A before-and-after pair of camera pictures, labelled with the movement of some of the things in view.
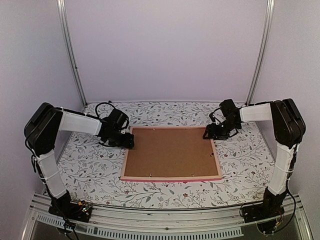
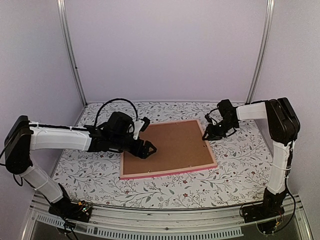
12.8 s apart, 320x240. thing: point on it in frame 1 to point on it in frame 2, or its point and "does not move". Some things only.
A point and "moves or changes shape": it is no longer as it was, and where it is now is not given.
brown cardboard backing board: [171, 152] moves or changes shape
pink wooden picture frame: [172, 178] to [182, 146]
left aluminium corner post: [61, 10] does not move
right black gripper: [209, 128] does not move
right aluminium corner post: [270, 7] does not move
